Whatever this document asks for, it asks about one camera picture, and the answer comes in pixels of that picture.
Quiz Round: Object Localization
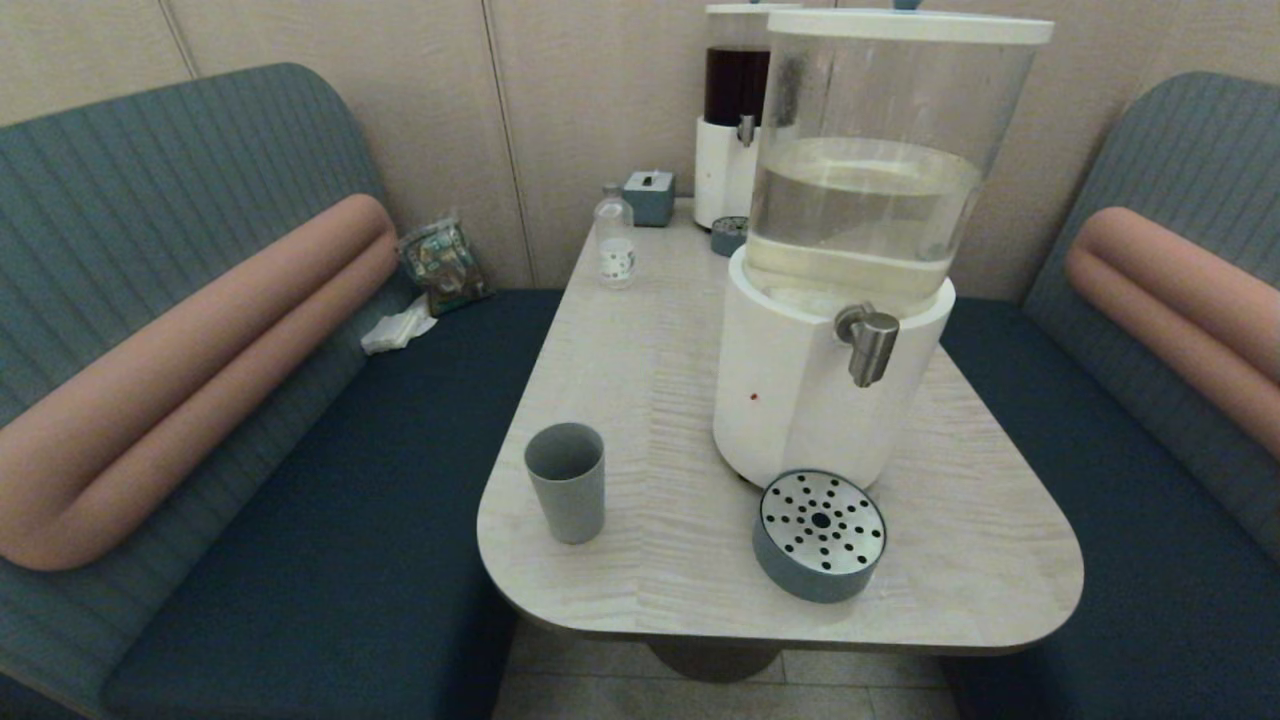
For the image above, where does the empty blue upholstered bench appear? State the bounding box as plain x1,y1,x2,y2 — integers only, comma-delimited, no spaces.
940,70,1280,720

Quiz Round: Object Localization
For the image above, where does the large blue perforated drip tray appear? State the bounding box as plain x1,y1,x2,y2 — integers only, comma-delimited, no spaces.
752,470,888,604

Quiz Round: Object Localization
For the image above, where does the clear plastic bottle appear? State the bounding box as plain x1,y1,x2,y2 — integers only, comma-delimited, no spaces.
594,182,637,291

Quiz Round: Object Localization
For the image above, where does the pink bolster on empty bench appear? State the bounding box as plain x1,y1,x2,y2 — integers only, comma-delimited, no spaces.
1064,206,1280,461

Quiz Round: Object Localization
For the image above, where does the silver metal dispenser tap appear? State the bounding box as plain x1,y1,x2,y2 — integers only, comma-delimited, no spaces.
835,303,901,389

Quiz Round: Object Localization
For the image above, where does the clear water dispenser white base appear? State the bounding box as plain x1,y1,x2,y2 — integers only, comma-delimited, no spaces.
712,8,1055,491

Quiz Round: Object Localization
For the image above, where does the blue bench holding snack bag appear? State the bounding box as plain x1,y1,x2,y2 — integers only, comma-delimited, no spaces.
0,62,561,720

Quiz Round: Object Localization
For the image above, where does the grey-blue plastic cup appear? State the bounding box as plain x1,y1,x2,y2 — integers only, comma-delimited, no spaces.
524,422,606,546

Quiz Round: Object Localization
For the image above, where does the brass table pedestal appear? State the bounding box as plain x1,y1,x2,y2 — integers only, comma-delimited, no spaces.
645,640,786,684

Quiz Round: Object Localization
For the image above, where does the small blue square box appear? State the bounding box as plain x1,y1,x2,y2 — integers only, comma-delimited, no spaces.
623,169,677,228

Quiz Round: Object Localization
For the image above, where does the white crumpled tissue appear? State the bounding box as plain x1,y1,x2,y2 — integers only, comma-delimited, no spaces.
360,296,438,356

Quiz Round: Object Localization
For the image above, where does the crinkled snack bag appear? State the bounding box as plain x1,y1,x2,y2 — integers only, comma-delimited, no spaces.
397,215,493,318

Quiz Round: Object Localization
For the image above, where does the dark drink dispenser white base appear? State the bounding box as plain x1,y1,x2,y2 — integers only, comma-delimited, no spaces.
694,3,801,231

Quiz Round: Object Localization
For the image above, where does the pink bolster beside snack bag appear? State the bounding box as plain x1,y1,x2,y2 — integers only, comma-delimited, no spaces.
0,193,401,572

